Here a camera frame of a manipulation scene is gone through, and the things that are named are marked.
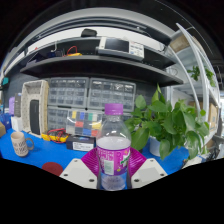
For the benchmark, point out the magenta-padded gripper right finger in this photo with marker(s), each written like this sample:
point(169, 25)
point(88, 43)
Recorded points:
point(148, 171)

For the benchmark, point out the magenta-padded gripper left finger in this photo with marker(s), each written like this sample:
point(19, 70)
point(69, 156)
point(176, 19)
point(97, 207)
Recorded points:
point(78, 171)

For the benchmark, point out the purple-capped clear drink bottle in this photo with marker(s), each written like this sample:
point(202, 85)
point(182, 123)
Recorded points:
point(113, 150)

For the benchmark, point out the flat round red coaster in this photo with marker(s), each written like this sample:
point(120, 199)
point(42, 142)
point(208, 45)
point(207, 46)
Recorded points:
point(52, 168)

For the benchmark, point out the black box with white label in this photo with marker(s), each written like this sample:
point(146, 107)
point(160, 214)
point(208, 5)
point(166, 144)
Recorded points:
point(80, 143)

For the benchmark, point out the clear organizer with coloured parts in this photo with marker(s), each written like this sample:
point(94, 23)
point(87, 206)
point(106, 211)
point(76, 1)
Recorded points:
point(83, 122)

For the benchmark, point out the green potted plant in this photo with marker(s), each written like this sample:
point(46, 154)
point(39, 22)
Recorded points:
point(166, 123)

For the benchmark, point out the beige mug with grey spots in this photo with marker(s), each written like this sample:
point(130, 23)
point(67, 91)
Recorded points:
point(19, 144)

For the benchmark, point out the black rectangular device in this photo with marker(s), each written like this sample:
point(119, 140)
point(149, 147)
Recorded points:
point(34, 116)

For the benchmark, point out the small white box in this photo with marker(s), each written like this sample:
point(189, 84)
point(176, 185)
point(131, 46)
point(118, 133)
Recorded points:
point(16, 124)

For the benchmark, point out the blue box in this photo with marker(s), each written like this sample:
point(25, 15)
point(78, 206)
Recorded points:
point(5, 120)

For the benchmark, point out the dark grey box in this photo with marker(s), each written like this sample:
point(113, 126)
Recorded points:
point(17, 105)

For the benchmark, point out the beige perforated tray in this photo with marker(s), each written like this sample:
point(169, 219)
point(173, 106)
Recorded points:
point(33, 91)

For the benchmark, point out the purple bag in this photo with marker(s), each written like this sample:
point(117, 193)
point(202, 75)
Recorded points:
point(11, 106)

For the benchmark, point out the small teal device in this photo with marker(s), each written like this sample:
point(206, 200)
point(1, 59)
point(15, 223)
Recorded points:
point(5, 81)

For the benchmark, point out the white shelf unit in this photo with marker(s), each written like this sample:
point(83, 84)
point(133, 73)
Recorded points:
point(200, 66)

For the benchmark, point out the yellow tool with red leads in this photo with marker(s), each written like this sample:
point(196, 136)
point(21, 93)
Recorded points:
point(73, 52)

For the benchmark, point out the white oscilloscope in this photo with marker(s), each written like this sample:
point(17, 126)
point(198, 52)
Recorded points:
point(120, 48)

